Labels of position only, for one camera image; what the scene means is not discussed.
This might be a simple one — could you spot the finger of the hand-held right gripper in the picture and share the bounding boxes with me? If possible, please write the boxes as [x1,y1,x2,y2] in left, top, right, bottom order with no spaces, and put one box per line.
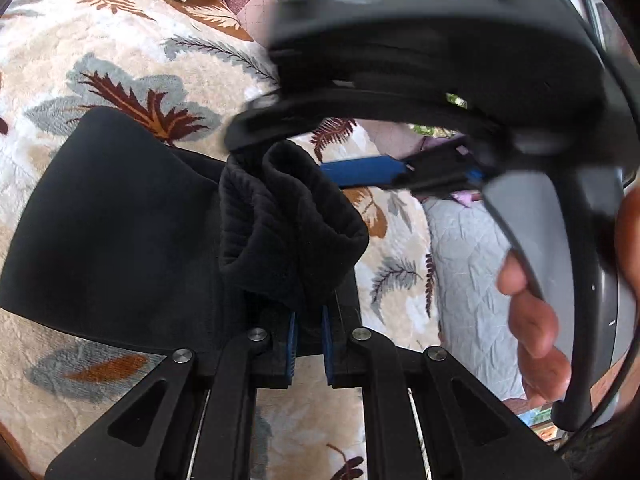
[319,139,497,194]
[224,89,502,153]

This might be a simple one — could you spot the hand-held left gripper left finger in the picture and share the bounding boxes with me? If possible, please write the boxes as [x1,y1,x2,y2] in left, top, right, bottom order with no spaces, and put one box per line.
[44,310,301,480]

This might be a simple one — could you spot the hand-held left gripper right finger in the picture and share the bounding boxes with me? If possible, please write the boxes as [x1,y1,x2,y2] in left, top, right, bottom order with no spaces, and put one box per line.
[321,305,572,480]

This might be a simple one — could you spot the black pants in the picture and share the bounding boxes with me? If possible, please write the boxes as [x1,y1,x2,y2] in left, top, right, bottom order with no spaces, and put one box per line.
[0,106,372,357]

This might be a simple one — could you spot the person's right hand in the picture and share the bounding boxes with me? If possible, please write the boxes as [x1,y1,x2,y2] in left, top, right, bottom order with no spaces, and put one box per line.
[498,192,640,407]

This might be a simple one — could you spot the pink bed sheet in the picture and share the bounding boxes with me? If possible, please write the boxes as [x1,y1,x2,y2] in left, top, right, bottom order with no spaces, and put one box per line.
[215,0,286,43]

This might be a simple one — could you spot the grey crinkled quilt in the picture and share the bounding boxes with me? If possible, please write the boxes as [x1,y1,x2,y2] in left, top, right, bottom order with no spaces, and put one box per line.
[424,197,531,403]

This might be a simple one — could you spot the leaf print fleece blanket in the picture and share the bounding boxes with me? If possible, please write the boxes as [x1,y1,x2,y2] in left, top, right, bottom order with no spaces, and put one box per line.
[0,0,443,480]

